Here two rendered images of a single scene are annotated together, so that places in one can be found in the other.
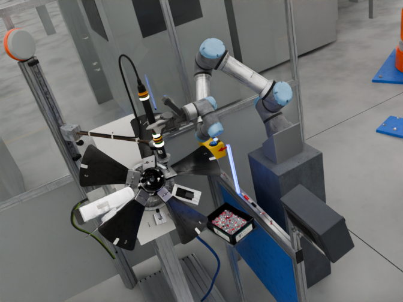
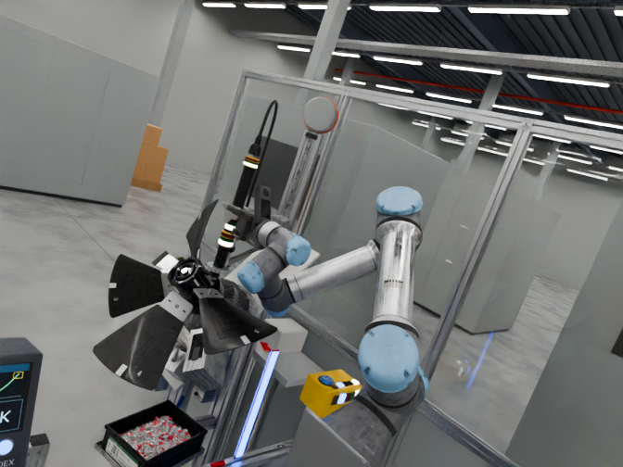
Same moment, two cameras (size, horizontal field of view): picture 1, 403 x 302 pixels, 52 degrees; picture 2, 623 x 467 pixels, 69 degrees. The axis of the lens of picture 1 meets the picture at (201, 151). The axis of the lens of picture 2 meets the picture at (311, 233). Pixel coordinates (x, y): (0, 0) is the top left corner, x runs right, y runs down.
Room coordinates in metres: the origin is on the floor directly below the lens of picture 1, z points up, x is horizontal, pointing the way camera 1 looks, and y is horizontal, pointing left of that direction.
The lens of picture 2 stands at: (1.28, -1.12, 1.70)
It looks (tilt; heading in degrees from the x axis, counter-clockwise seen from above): 9 degrees down; 61
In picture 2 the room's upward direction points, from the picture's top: 19 degrees clockwise
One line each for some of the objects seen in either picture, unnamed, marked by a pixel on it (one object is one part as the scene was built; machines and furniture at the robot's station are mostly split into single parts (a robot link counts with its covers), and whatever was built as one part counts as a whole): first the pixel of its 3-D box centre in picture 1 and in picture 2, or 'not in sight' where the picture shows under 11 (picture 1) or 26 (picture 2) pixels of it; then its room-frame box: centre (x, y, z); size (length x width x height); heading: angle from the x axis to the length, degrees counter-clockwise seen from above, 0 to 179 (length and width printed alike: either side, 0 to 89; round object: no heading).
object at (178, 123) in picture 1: (175, 119); (254, 228); (1.77, 0.08, 1.45); 0.12 x 0.08 x 0.09; 107
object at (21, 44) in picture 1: (19, 44); (320, 115); (2.18, 0.76, 1.88); 0.17 x 0.15 x 0.16; 107
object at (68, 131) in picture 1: (71, 132); (278, 225); (2.12, 0.68, 1.36); 0.10 x 0.07 x 0.08; 52
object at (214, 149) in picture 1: (211, 147); (330, 394); (2.13, -0.07, 1.02); 0.16 x 0.10 x 0.11; 17
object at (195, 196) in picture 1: (184, 195); (206, 359); (1.78, 0.15, 0.98); 0.20 x 0.16 x 0.20; 17
